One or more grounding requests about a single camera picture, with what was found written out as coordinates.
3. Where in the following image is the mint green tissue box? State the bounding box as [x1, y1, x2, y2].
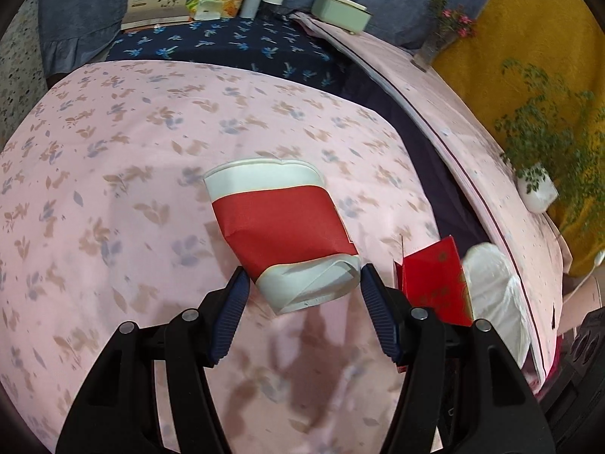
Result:
[311, 0, 371, 34]

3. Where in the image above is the red envelope box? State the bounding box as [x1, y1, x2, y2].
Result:
[395, 236, 474, 327]

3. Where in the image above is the green plant in white pot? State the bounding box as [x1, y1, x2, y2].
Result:
[494, 59, 604, 217]

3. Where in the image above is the pink shelf cloth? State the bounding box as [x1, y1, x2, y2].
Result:
[293, 12, 572, 382]

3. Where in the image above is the white lined trash bin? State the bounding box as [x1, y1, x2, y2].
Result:
[462, 243, 530, 367]

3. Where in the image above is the pink rabbit print tablecloth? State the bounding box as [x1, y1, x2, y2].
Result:
[1, 61, 438, 453]

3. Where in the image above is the navy floral cloth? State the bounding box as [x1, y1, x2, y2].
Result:
[104, 13, 351, 99]

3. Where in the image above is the green yellow small packet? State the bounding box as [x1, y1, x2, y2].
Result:
[186, 0, 223, 22]

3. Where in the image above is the mustard yellow backdrop cloth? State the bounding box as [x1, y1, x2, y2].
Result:
[435, 0, 604, 277]

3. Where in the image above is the glass vase with pink flowers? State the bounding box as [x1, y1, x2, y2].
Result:
[411, 0, 476, 72]

